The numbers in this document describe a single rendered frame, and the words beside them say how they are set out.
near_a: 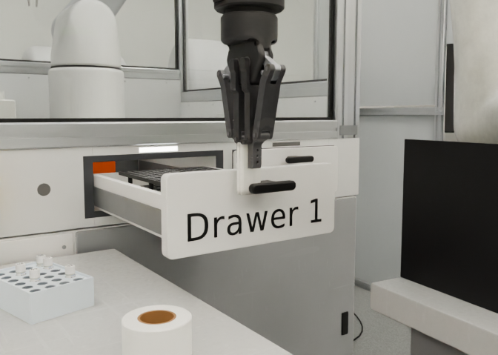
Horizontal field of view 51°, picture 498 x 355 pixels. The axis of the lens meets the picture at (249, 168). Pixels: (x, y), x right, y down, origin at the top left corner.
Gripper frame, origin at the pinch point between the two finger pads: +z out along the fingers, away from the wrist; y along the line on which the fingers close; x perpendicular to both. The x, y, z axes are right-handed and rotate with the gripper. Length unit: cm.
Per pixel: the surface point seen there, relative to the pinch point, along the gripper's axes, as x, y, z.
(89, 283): -20.0, -6.5, 14.1
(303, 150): 38, -34, 1
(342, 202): 53, -35, 15
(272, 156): 29.2, -33.7, 2.1
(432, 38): 179, -105, -43
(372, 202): 183, -144, 43
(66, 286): -23.1, -5.7, 13.6
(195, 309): -9.4, 1.8, 17.1
